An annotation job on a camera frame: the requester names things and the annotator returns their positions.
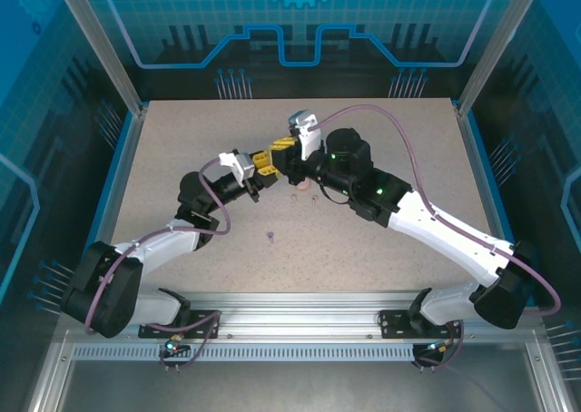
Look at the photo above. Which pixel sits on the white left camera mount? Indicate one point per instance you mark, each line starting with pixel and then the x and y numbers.
pixel 227 159

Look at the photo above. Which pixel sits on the aluminium base beam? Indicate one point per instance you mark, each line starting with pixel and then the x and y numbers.
pixel 295 314

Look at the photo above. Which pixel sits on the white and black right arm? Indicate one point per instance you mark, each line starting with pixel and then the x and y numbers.
pixel 445 230

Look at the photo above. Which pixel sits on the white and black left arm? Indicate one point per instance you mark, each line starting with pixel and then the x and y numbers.
pixel 154 248

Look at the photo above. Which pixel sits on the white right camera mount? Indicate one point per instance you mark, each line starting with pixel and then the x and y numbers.
pixel 308 146

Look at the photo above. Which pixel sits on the aluminium frame post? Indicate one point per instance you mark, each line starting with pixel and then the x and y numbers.
pixel 97 44
pixel 495 40

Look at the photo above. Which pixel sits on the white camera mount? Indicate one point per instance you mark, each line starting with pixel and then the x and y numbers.
pixel 227 159
pixel 308 146

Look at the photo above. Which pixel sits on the pink earbud charging case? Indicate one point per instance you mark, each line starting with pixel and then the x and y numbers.
pixel 302 185

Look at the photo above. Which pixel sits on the purple earbud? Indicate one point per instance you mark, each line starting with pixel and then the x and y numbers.
pixel 270 237

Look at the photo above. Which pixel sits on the small lit connector board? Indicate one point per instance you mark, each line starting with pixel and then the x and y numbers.
pixel 438 347
pixel 172 346

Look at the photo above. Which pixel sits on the grey metal shelf panel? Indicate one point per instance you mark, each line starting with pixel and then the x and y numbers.
pixel 295 389

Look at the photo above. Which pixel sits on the aluminium side rail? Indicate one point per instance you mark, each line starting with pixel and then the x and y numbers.
pixel 122 153
pixel 472 158

